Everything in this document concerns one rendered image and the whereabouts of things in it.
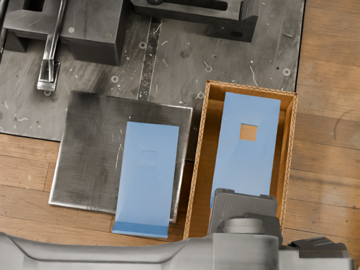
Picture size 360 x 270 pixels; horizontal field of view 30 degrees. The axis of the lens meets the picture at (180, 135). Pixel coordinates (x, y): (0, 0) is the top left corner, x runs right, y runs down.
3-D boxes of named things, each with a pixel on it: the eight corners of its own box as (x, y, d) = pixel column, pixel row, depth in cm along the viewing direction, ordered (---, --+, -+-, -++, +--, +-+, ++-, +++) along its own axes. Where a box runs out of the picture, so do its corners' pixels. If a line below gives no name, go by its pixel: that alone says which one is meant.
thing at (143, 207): (113, 235, 87) (111, 232, 84) (127, 122, 91) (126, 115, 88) (167, 240, 87) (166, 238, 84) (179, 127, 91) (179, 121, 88)
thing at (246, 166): (208, 211, 82) (209, 208, 79) (225, 92, 85) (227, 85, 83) (265, 220, 82) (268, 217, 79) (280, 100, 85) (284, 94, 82)
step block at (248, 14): (206, 36, 97) (209, 8, 88) (209, 17, 97) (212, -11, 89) (250, 42, 96) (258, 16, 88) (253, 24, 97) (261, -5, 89)
